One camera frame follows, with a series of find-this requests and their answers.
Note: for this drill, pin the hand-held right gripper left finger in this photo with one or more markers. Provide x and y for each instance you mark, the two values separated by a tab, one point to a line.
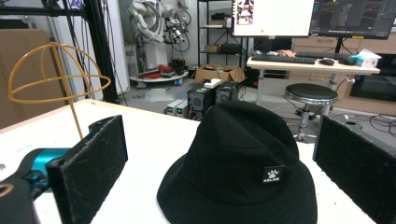
90	168

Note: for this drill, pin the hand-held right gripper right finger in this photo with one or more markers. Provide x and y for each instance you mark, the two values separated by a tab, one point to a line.
358	168

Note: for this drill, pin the black bucket hat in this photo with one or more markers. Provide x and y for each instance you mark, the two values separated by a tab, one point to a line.
239	155

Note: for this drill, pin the black round stool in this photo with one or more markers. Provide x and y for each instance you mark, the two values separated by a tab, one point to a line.
309	92

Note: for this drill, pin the clear plastic bag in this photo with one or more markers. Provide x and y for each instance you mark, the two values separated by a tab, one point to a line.
158	94

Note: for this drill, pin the white power supply unit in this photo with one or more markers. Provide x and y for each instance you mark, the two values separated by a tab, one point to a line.
173	106
182	109

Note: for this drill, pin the black computer mouse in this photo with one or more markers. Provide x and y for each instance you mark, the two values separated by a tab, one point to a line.
327	61
346	61

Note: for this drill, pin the tissue box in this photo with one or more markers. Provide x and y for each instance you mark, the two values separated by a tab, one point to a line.
365	59

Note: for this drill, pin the round white robot platform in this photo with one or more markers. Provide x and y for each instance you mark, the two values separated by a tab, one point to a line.
158	79

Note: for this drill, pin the light wooden desk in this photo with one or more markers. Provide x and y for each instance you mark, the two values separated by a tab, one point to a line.
299	67

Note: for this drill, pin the black keyboard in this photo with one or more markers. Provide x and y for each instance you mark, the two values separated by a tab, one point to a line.
281	59
320	55

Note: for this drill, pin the brown cardboard panel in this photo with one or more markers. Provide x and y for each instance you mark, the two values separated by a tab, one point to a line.
21	68

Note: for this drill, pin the black computer tower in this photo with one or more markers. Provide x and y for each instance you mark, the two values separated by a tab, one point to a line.
226	91
199	101

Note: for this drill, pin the small white box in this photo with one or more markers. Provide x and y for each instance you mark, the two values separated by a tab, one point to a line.
212	83

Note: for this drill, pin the monitor with dark screen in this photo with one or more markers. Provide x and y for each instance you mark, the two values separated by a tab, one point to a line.
351	17

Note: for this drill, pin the open cardboard box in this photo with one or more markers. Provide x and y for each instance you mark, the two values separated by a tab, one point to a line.
214	74

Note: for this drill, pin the monitor with white screen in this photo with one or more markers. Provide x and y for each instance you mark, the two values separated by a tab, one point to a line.
280	18

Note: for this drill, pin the black shelf rack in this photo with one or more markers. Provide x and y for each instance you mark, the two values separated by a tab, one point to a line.
208	28

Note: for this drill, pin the black metal frame stand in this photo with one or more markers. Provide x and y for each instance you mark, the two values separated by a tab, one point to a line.
99	46

